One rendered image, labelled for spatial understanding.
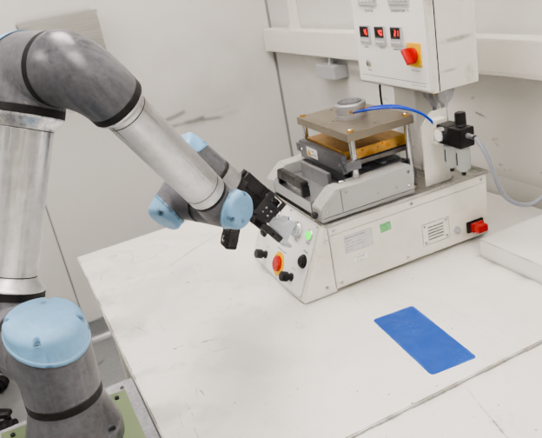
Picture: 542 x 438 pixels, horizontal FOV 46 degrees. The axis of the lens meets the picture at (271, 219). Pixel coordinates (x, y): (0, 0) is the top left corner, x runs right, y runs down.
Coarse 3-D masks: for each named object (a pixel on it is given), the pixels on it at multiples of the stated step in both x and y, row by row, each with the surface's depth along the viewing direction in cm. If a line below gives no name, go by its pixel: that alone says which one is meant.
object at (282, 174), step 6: (282, 168) 162; (282, 174) 158; (288, 174) 156; (282, 180) 162; (288, 180) 156; (294, 180) 152; (300, 180) 150; (294, 186) 153; (300, 186) 150; (306, 186) 150; (306, 192) 150
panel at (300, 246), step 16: (288, 208) 160; (304, 224) 152; (272, 240) 166; (288, 240) 158; (304, 240) 151; (272, 256) 165; (288, 256) 157; (304, 256) 149; (272, 272) 164; (288, 272) 156; (304, 272) 149; (288, 288) 155
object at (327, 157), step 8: (296, 144) 169; (304, 144) 164; (312, 144) 160; (304, 152) 165; (312, 152) 160; (320, 152) 156; (328, 152) 152; (336, 152) 150; (312, 160) 162; (320, 160) 158; (328, 160) 153; (336, 160) 149; (344, 160) 147; (328, 168) 154; (336, 168) 150; (344, 168) 147; (352, 168) 146
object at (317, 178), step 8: (304, 168) 163; (312, 168) 158; (304, 176) 165; (312, 176) 160; (320, 176) 155; (328, 176) 151; (416, 176) 157; (280, 184) 163; (288, 184) 161; (312, 184) 158; (320, 184) 157; (280, 192) 164; (288, 192) 158; (296, 192) 155; (312, 192) 153; (320, 192) 152; (296, 200) 155; (304, 200) 150; (312, 200) 148; (304, 208) 152
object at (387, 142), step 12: (384, 132) 157; (396, 132) 155; (324, 144) 157; (336, 144) 155; (360, 144) 151; (372, 144) 150; (384, 144) 152; (396, 144) 153; (348, 156) 149; (360, 156) 150; (372, 156) 151
